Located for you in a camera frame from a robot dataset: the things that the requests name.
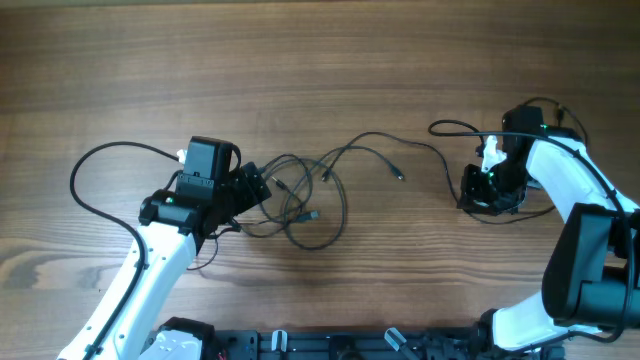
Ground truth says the right camera black cable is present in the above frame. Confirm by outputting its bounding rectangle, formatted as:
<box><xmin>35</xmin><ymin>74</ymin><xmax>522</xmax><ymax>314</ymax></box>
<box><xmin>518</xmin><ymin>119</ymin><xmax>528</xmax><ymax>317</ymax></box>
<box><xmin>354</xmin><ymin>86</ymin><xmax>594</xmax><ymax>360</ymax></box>
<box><xmin>427</xmin><ymin>118</ymin><xmax>639</xmax><ymax>346</ymax></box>

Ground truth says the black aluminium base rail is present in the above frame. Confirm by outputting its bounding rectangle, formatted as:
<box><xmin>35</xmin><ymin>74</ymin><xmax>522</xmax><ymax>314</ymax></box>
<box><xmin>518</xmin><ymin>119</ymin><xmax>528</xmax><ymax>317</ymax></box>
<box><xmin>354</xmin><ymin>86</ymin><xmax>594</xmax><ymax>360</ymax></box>
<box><xmin>216</xmin><ymin>328</ymin><xmax>566</xmax><ymax>360</ymax></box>

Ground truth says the black usb cable bundle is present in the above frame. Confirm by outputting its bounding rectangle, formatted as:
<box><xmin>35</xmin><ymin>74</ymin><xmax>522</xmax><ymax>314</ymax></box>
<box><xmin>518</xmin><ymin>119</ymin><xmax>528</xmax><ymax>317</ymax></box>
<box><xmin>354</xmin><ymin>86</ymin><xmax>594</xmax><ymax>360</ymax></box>
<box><xmin>185</xmin><ymin>152</ymin><xmax>406</xmax><ymax>272</ymax></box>

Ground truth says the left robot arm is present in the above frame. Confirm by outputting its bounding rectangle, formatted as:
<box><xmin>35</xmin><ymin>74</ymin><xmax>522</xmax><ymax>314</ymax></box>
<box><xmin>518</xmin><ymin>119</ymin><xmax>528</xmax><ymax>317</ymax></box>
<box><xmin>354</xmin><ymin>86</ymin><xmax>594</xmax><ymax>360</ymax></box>
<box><xmin>59</xmin><ymin>136</ymin><xmax>271</xmax><ymax>359</ymax></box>

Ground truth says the camera black cable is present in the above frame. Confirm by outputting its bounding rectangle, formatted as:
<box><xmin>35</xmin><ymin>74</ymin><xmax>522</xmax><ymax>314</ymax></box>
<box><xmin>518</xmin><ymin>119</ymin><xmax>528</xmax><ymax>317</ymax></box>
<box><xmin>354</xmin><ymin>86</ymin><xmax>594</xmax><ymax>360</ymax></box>
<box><xmin>69</xmin><ymin>140</ymin><xmax>181</xmax><ymax>360</ymax></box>
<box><xmin>427</xmin><ymin>118</ymin><xmax>639</xmax><ymax>346</ymax></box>

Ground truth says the black usb cable long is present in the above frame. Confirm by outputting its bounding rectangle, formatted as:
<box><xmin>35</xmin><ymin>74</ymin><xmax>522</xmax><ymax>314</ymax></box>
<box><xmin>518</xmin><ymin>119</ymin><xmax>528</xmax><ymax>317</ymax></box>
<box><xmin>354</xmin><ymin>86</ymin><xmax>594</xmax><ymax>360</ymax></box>
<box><xmin>380</xmin><ymin>97</ymin><xmax>589</xmax><ymax>223</ymax></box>

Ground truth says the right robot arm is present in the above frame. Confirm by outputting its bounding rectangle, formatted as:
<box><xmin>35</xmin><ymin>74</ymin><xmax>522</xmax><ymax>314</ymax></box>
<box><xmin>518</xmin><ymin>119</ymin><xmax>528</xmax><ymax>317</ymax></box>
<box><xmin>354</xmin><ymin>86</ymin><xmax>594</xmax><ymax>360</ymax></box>
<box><xmin>457</xmin><ymin>105</ymin><xmax>639</xmax><ymax>356</ymax></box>

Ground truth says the left camera black cable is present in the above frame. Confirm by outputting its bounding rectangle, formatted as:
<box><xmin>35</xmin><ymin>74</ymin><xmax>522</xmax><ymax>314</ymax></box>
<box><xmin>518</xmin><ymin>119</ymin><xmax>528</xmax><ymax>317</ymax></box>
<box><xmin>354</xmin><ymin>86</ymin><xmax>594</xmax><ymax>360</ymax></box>
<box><xmin>69</xmin><ymin>140</ymin><xmax>181</xmax><ymax>360</ymax></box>

